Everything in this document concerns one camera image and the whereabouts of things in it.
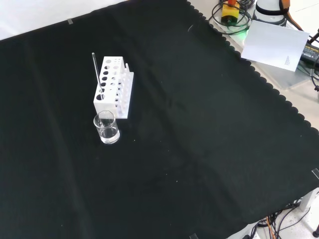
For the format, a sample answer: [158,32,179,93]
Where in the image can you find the clear glass rod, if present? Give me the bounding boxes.
[91,52,103,93]

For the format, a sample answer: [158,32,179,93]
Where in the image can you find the white test tube rack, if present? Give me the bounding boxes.
[93,56,135,119]

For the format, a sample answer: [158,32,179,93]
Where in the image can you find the black bench cloth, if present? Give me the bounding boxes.
[0,0,319,239]

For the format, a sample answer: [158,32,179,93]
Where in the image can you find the small clear glass beaker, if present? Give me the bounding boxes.
[93,111,121,145]

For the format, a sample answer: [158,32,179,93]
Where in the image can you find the yellow stop button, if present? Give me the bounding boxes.
[220,0,241,24]

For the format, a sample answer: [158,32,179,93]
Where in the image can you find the pale board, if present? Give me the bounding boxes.
[241,20,311,73]

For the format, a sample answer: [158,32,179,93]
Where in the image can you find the black power adapter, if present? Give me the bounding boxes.
[299,39,319,66]

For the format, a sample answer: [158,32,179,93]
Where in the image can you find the black looped cable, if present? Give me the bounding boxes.
[211,0,252,35]

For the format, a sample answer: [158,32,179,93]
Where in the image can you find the thin orange floor cable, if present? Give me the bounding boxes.
[265,216,274,239]

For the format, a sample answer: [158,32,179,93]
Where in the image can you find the black floor cable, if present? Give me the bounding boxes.
[256,199,319,239]

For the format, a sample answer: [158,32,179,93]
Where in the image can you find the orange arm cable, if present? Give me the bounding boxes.
[279,0,304,32]

